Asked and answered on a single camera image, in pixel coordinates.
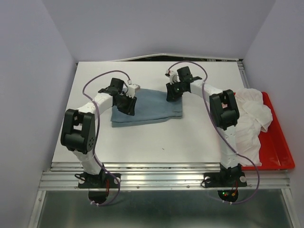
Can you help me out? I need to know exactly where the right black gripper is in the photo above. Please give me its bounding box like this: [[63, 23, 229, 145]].
[[166, 80, 187, 101]]

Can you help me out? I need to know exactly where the light blue denim skirt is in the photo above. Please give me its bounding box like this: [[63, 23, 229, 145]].
[[111, 89, 183, 128]]

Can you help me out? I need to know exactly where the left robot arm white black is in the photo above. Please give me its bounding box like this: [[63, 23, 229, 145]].
[[60, 78, 140, 187]]

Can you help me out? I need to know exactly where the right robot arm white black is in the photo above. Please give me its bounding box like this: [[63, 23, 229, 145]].
[[165, 66, 241, 185]]

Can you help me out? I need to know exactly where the white skirt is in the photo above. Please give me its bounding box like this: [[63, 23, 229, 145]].
[[235, 88, 273, 166]]

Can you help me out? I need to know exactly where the red plastic tray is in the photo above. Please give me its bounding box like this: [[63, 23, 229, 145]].
[[234, 92, 295, 171]]

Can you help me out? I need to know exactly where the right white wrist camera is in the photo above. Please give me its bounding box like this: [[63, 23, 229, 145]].
[[165, 70, 179, 85]]

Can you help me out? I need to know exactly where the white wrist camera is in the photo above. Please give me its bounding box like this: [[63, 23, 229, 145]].
[[126, 80, 141, 98], [165, 70, 179, 85]]

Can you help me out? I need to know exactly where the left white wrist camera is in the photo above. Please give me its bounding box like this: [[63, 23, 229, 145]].
[[126, 80, 141, 98]]

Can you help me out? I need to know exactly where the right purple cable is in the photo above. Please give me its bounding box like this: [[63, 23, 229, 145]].
[[165, 61, 261, 205]]

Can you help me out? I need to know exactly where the purple cable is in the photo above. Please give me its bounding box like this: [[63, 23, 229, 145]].
[[165, 61, 261, 205], [82, 70, 133, 207]]

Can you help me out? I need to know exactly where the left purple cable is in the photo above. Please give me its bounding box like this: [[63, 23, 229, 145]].
[[82, 70, 133, 207]]

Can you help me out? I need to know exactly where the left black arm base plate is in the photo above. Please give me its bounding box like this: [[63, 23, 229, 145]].
[[74, 172, 118, 189]]

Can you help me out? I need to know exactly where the aluminium extrusion frame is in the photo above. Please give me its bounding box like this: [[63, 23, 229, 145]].
[[28, 59, 297, 228]]

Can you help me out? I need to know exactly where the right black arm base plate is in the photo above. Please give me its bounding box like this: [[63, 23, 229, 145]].
[[201, 172, 247, 188]]

